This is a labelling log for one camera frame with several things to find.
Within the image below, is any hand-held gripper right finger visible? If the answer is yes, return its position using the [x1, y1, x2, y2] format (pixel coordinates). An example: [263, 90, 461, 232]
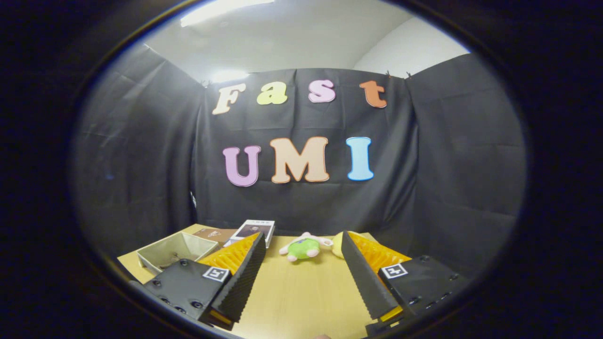
[341, 231, 472, 321]

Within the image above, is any black backdrop cloth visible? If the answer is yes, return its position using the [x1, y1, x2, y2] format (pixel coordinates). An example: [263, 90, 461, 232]
[71, 45, 527, 278]

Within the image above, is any green plush toy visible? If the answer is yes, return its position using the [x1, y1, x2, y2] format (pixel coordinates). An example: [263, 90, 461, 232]
[279, 232, 334, 262]

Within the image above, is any ceiling light panel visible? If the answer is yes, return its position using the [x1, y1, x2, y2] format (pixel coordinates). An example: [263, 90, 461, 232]
[180, 0, 275, 27]

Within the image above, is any brown book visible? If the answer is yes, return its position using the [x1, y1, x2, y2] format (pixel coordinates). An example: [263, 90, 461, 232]
[193, 228, 236, 243]

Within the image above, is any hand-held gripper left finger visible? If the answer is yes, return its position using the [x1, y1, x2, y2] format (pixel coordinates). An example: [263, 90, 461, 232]
[141, 232, 267, 330]

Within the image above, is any yellow plush toy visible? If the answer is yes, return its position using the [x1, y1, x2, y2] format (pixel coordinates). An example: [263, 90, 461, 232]
[332, 232, 373, 258]

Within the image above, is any beige fabric storage box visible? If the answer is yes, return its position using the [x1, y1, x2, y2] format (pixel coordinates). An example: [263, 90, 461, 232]
[137, 232, 220, 275]

